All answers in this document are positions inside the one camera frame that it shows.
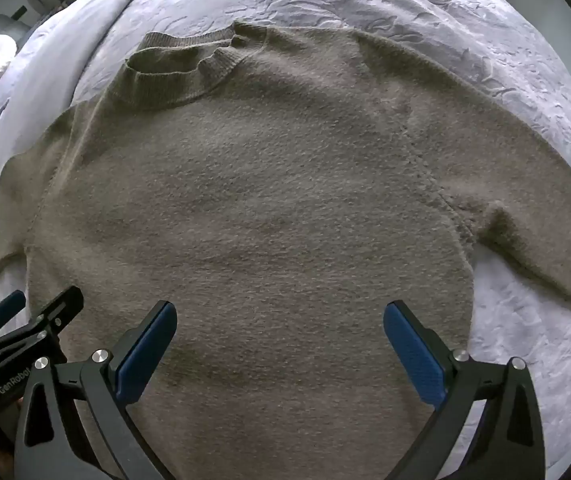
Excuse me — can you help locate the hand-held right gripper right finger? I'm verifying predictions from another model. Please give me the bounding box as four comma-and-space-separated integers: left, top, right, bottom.
383, 300, 546, 480

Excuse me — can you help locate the pale grey comforter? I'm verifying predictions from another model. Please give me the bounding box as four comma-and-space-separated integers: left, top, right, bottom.
0, 0, 162, 311

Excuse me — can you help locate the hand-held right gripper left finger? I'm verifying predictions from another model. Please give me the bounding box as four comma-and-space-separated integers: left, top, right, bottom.
14, 300, 178, 480

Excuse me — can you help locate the olive knit sweater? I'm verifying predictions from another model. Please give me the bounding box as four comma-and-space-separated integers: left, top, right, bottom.
0, 21, 571, 480

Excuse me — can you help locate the grey embossed blanket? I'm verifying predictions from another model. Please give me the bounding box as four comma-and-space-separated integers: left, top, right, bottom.
70, 0, 571, 480

